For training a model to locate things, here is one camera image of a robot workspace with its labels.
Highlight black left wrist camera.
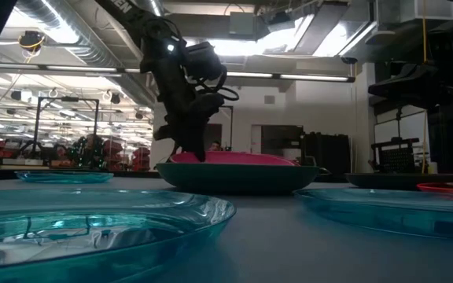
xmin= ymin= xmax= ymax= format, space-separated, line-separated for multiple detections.
xmin=182 ymin=41 xmax=227 ymax=82

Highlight black left wrist camera cable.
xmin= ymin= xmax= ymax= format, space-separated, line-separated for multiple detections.
xmin=194 ymin=66 xmax=240 ymax=102

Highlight blue translucent plastic plate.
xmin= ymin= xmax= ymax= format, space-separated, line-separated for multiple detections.
xmin=0 ymin=188 xmax=238 ymax=283
xmin=13 ymin=170 xmax=115 ymax=185
xmin=293 ymin=187 xmax=453 ymax=241

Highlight long ceiling light bar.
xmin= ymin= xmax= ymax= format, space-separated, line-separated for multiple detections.
xmin=0 ymin=62 xmax=355 ymax=83

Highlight yellow hanging cable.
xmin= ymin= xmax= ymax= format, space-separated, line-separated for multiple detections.
xmin=420 ymin=0 xmax=429 ymax=175

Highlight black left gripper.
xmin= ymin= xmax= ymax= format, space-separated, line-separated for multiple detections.
xmin=153 ymin=72 xmax=227 ymax=163

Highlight black wire cart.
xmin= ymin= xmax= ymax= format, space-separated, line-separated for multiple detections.
xmin=370 ymin=137 xmax=422 ymax=175

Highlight black metal stand frame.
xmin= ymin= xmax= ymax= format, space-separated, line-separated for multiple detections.
xmin=32 ymin=96 xmax=101 ymax=168

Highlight red storage bins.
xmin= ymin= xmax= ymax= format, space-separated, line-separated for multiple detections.
xmin=102 ymin=140 xmax=152 ymax=171

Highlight silver ceiling air duct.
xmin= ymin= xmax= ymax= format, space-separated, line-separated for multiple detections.
xmin=13 ymin=0 xmax=160 ymax=107

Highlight pink translucent plastic plate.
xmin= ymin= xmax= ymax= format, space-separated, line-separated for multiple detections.
xmin=344 ymin=172 xmax=453 ymax=192
xmin=168 ymin=151 xmax=301 ymax=167
xmin=416 ymin=182 xmax=453 ymax=197

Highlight black cabinet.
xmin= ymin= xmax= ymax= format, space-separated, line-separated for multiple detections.
xmin=300 ymin=132 xmax=352 ymax=177

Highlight yellow black cable reel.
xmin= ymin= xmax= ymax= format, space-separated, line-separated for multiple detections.
xmin=17 ymin=30 xmax=46 ymax=52

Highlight large green plastic plate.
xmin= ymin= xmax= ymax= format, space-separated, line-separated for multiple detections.
xmin=155 ymin=162 xmax=322 ymax=196

